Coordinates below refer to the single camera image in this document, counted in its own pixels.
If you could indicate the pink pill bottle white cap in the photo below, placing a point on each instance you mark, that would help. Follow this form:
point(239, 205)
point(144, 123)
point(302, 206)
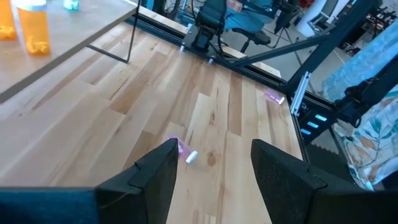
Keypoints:
point(274, 96)
point(186, 151)

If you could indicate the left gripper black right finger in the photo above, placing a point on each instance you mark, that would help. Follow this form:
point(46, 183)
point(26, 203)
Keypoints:
point(280, 186)

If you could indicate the black tripod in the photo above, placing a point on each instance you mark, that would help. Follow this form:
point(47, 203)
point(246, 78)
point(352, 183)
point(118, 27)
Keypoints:
point(284, 18)

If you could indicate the black office chair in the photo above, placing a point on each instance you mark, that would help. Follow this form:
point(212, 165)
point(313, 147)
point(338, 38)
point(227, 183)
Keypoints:
point(252, 37)

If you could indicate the teal pill bottle white cap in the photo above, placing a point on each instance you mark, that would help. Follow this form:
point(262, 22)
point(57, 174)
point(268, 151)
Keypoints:
point(71, 4)

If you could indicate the blue fabric bundle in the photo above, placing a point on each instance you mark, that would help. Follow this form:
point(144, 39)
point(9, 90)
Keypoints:
point(248, 18)

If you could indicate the black aluminium table frame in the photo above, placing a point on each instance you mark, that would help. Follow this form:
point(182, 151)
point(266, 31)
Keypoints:
point(314, 62)

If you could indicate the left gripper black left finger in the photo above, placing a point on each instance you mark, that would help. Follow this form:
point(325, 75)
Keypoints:
point(152, 186)

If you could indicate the orange pill bottle white cap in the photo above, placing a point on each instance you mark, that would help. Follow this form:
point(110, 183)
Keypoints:
point(34, 31)
point(6, 21)

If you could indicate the silver metal bracket strip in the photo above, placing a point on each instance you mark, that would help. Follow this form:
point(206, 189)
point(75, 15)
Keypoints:
point(300, 93)

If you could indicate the wooden shelf black metal legs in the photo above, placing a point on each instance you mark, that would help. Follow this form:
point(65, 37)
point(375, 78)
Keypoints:
point(77, 28)

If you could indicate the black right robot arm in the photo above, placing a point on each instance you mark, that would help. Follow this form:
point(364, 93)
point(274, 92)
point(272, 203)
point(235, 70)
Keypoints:
point(210, 18)

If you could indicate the blue floral patterned cloth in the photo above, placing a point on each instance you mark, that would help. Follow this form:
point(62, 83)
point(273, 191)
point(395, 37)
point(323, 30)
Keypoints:
point(367, 149)

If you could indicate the black box blue lights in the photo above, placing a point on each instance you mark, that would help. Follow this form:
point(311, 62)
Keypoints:
point(314, 130)

